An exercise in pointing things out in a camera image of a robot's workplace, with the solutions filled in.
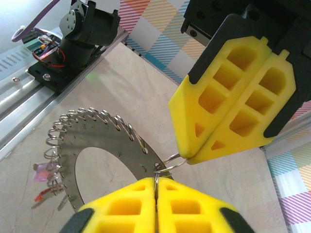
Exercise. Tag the small circuit board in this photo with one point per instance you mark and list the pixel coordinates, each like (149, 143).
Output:
(36, 47)

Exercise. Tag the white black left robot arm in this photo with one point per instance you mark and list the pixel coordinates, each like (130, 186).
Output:
(80, 36)

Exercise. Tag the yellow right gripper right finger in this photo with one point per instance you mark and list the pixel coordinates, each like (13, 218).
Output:
(194, 213)

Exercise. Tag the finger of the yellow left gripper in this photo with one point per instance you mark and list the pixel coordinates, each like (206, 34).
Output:
(245, 136)
(189, 126)

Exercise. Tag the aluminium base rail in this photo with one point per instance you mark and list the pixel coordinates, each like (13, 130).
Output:
(29, 106)

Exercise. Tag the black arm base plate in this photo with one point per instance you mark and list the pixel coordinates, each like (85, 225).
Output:
(63, 80)

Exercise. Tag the pale purple plastic key tag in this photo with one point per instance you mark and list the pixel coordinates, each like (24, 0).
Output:
(45, 173)

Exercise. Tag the aluminium frame post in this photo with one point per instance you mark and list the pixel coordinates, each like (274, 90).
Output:
(289, 131)

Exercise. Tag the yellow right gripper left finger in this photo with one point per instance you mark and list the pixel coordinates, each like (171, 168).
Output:
(121, 213)

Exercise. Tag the red plastic key tag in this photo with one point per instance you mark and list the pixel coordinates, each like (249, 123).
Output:
(43, 195)

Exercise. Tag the metal key holder disc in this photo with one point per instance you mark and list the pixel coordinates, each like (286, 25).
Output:
(104, 136)

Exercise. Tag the silver metal key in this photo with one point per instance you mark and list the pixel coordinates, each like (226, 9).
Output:
(63, 202)

